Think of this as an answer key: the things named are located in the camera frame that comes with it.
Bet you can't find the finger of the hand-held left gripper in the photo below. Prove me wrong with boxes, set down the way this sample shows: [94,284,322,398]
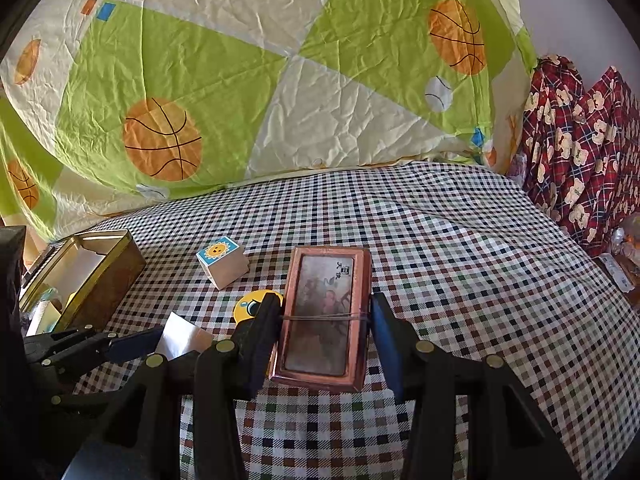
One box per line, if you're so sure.
[22,325,166,366]
[48,361,147,409]

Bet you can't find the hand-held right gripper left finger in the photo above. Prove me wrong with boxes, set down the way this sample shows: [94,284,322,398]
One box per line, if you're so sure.
[62,292,284,480]

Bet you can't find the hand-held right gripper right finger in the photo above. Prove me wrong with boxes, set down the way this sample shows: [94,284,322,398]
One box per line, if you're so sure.
[369,292,581,480]

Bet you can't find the small white box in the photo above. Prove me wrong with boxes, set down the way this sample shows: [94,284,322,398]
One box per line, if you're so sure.
[156,311,213,361]

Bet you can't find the yellow emoji face block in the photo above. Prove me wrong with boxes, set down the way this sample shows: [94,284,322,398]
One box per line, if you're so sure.
[232,290,285,323]

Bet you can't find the copper framed rectangular box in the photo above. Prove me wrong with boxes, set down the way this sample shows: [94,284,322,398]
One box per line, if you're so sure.
[267,246,373,393]

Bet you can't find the gold rectangular tin box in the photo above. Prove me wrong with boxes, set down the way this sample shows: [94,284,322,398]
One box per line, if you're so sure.
[20,229,147,333]

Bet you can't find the white block with sun print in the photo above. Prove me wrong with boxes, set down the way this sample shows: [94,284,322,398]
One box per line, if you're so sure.
[195,235,248,291]

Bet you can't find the checkered bed sheet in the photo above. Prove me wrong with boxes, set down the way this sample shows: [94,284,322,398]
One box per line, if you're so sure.
[20,160,640,480]

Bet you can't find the white plastic device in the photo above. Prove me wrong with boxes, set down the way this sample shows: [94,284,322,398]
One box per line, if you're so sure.
[597,254,633,291]

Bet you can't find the clear plastic bottle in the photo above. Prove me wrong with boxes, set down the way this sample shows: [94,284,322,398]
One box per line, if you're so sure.
[612,227,640,261]

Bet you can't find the red plaid bear print cloth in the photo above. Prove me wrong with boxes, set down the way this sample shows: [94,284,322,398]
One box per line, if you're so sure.
[515,55,640,261]

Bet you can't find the green basketball print quilt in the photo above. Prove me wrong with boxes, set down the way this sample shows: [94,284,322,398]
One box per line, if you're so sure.
[0,0,538,241]

